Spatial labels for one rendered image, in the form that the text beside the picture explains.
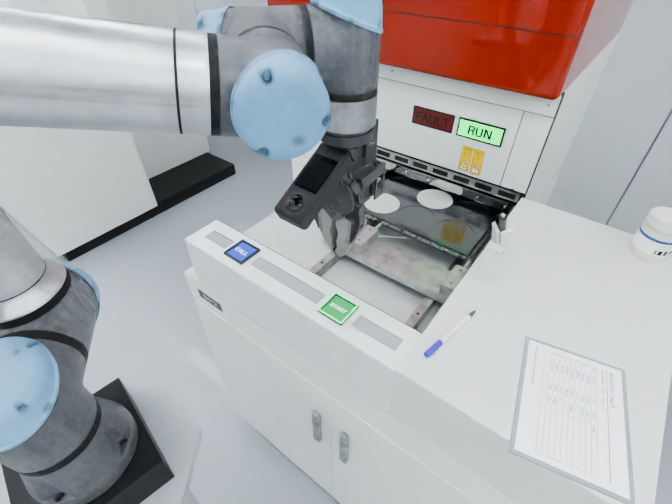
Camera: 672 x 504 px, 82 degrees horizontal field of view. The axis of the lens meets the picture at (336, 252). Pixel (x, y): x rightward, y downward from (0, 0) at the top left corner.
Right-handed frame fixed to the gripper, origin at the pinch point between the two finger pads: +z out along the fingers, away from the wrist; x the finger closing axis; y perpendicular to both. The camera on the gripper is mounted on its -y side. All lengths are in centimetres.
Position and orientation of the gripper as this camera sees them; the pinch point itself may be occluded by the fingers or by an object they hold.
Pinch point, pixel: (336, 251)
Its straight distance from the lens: 61.5
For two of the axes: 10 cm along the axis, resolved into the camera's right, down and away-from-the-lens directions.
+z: 0.0, 7.5, 6.6
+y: 6.1, -5.3, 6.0
